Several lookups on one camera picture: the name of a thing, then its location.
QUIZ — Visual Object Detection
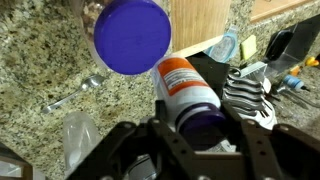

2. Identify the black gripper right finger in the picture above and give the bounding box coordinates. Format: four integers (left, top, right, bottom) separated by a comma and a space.
221, 103, 320, 180

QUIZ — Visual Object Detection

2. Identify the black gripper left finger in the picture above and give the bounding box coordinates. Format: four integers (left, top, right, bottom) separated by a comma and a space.
66, 99, 198, 180

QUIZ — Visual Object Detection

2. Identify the white pill bottle orange label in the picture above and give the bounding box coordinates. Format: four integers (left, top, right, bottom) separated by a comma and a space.
150, 55, 228, 151

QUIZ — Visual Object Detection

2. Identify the blue capped tool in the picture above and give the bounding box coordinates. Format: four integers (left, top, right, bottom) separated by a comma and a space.
283, 74, 311, 93

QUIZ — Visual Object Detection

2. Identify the clear plastic cup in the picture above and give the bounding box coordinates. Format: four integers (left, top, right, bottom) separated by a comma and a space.
62, 111, 103, 178

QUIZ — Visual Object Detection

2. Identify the steel spoon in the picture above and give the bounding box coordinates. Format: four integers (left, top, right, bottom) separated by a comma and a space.
41, 74, 107, 115

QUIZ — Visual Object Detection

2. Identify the yellow sponge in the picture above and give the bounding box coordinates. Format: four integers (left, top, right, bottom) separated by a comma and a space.
240, 34, 258, 61

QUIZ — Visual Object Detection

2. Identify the clear jar purple lid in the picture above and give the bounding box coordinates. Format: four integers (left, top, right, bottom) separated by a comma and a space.
71, 0, 173, 76

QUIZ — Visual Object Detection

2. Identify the blue lidded clear container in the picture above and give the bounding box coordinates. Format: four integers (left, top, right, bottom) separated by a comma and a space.
204, 25, 239, 64

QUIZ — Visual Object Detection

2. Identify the bamboo cutting board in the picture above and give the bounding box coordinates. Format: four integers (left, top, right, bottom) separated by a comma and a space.
169, 0, 233, 58

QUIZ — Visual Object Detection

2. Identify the light wooden board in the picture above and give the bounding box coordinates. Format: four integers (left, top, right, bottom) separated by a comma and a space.
249, 0, 314, 24

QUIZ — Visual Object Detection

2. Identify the steel knife handle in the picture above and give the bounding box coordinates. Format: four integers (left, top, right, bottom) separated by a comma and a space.
226, 103, 273, 118
223, 93, 268, 108
224, 83, 266, 98
228, 73, 264, 88

